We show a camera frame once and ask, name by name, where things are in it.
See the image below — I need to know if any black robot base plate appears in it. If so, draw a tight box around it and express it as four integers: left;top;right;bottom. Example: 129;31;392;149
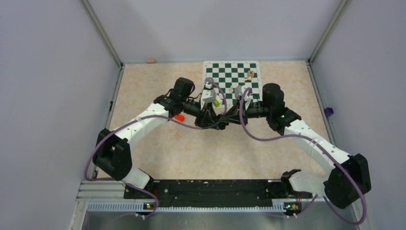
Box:
124;179;313;208

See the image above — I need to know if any green white chessboard mat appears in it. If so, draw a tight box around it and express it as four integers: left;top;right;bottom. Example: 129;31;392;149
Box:
203;60;262;108

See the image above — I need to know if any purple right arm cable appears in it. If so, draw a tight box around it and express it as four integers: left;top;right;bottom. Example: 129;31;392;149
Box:
239;87;368;226

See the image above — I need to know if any green white toy brick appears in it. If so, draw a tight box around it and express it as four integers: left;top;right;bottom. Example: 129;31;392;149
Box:
213;98;223;108

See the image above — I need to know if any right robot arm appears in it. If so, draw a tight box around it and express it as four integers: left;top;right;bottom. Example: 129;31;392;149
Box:
225;83;372;209

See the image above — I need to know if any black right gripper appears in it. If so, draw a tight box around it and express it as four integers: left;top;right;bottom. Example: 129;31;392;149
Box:
220;98;271;127

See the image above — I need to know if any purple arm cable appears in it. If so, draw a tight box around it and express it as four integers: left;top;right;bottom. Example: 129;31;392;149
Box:
83;79;228;219
239;87;368;226

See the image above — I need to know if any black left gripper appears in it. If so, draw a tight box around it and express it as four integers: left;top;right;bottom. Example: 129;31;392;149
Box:
181;97;221;130

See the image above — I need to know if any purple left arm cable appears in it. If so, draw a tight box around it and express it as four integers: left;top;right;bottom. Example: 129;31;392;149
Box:
83;79;228;219

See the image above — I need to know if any wine cork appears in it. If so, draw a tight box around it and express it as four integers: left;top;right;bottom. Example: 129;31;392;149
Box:
146;59;156;64

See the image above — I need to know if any purple object outside frame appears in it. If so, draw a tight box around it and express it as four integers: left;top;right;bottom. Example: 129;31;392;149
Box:
324;107;334;117

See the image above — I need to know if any black microphone silver head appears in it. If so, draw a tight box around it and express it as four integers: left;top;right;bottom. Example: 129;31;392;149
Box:
204;77;214;84

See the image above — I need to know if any red block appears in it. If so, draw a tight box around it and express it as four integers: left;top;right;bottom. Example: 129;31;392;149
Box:
174;114;185;122

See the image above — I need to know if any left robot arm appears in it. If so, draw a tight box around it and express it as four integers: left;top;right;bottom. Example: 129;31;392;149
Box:
90;77;225;198

